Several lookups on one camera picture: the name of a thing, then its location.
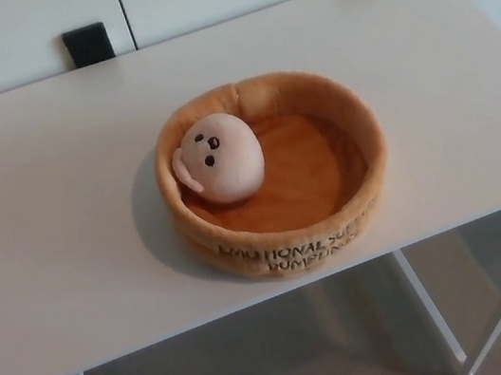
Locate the black cabinet handle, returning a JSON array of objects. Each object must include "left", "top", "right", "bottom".
[{"left": 60, "top": 21, "right": 118, "bottom": 68}]

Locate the pink plush dumpling toy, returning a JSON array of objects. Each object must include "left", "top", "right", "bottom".
[{"left": 164, "top": 103, "right": 272, "bottom": 208}]

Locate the white table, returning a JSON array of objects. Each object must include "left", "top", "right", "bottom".
[{"left": 0, "top": 0, "right": 501, "bottom": 375}]

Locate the orange round plush basket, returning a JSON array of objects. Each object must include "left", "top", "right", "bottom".
[{"left": 141, "top": 56, "right": 408, "bottom": 299}]

